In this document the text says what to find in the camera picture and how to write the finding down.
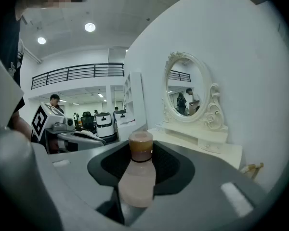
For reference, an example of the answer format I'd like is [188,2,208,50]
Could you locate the oval mirror white carved frame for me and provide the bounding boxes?
[161,51,228,132]

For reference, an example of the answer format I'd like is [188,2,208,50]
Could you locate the white table with coloured sheets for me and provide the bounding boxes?
[116,118,138,142]

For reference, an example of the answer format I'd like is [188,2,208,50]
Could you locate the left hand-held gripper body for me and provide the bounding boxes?
[31,102,76,155]

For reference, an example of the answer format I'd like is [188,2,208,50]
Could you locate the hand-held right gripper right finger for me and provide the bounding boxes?
[134,141,275,231]

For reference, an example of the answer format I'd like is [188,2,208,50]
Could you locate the black office chair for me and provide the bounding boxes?
[79,111,98,135]

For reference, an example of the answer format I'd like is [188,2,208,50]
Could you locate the small wooden perfume bottle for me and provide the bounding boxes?
[118,131,157,208]

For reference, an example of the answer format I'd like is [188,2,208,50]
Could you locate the wooden chair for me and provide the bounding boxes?
[239,162,265,179]

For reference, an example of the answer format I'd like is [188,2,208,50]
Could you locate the person's left forearm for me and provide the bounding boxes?
[11,112,33,142]

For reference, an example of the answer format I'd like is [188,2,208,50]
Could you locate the white dressing table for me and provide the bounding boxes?
[146,123,243,170]

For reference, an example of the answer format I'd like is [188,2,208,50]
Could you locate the white bookshelf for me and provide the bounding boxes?
[123,71,148,130]

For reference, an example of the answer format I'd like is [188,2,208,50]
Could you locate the white black-trimmed robot base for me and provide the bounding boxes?
[95,112,114,138]
[113,109,127,120]

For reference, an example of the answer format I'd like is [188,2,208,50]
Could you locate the black mezzanine railing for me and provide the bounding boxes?
[31,63,125,90]

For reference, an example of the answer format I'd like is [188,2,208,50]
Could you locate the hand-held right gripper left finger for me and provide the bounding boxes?
[32,141,133,231]

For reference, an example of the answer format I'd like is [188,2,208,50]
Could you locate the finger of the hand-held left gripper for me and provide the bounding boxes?
[57,131,107,152]

